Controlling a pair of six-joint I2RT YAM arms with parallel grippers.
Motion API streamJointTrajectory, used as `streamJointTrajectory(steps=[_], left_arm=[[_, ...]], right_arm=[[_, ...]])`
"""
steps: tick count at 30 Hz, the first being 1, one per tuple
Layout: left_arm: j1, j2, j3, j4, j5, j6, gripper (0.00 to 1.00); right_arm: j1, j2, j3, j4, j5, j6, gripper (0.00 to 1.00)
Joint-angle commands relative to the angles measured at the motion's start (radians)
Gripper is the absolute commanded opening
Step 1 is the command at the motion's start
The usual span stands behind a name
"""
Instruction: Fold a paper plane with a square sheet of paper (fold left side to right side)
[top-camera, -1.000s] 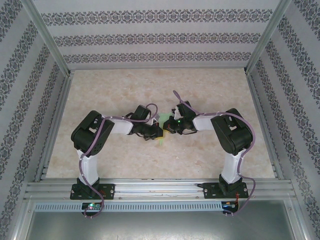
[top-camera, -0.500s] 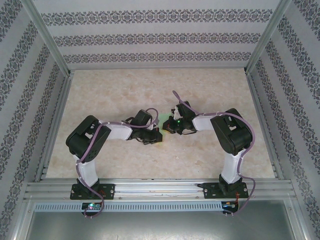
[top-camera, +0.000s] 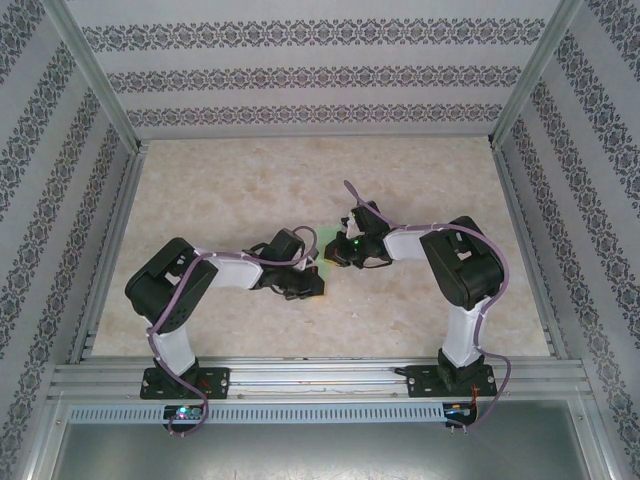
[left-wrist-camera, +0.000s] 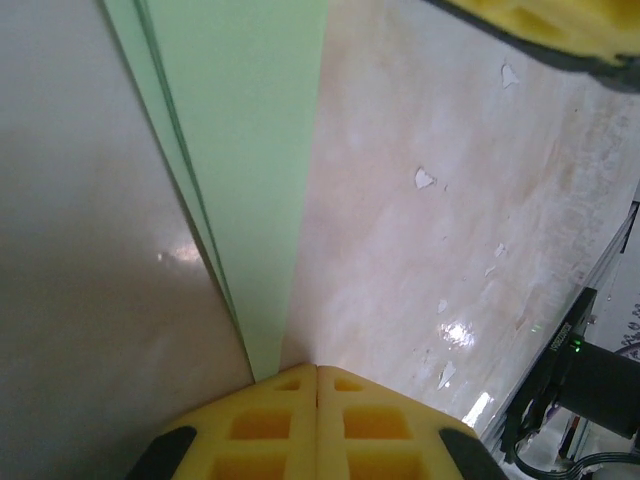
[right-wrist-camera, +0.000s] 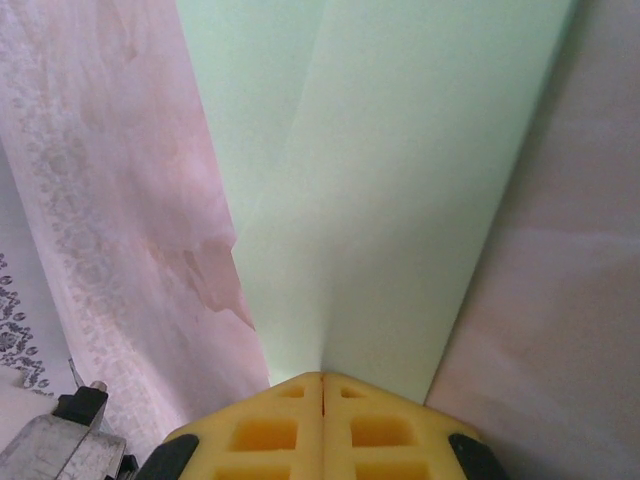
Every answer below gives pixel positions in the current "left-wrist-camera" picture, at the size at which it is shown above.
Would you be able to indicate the green paper sheet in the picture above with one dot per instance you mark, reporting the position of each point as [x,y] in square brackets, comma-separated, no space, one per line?
[240,150]

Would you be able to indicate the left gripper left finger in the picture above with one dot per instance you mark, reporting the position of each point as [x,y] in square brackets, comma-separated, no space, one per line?
[260,430]

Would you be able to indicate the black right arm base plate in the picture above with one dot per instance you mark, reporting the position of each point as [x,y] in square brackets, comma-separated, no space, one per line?
[542,395]

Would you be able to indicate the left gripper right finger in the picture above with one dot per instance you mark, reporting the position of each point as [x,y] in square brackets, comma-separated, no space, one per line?
[370,430]

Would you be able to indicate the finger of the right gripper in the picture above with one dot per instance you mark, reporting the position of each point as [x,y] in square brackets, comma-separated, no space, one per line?
[575,30]

